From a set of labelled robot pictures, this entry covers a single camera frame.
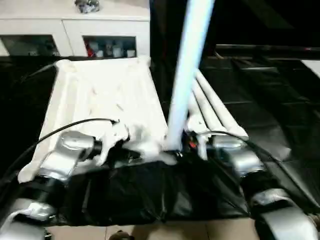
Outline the white plastic table leg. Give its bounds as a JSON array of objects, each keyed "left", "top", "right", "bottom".
[
  {"left": 163, "top": 0, "right": 216, "bottom": 154},
  {"left": 197, "top": 70, "right": 250, "bottom": 138},
  {"left": 189, "top": 74, "right": 213, "bottom": 133},
  {"left": 193, "top": 71, "right": 233, "bottom": 136}
]

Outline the white plastic table top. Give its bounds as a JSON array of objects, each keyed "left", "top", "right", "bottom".
[{"left": 17, "top": 56, "right": 182, "bottom": 185}]

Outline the black mat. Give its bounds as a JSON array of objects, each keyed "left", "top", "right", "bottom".
[{"left": 0, "top": 53, "right": 320, "bottom": 227}]

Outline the long black bar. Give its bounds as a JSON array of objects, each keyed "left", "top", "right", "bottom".
[{"left": 215, "top": 44, "right": 320, "bottom": 55}]

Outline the white cabinet with glass doors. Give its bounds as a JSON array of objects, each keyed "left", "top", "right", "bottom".
[{"left": 0, "top": 0, "right": 151, "bottom": 59}]

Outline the flat white board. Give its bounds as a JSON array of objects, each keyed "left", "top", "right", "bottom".
[{"left": 301, "top": 59, "right": 320, "bottom": 77}]

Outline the black plastic bag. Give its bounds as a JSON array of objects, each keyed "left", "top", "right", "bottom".
[{"left": 74, "top": 0, "right": 101, "bottom": 14}]

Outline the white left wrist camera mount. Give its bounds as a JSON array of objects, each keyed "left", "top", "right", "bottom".
[{"left": 98, "top": 119, "right": 133, "bottom": 166}]

